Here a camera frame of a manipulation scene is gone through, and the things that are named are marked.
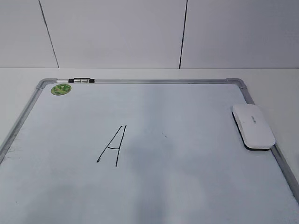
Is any white board with aluminium frame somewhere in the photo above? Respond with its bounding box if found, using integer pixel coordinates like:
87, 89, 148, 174
0, 79, 299, 224

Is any black clear pen holder clip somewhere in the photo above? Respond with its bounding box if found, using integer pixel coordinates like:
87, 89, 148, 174
68, 78, 95, 84

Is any white board eraser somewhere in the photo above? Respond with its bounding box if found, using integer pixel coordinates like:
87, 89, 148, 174
232, 104, 276, 151

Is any round green sticker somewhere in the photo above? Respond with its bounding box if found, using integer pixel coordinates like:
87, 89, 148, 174
51, 84, 71, 96

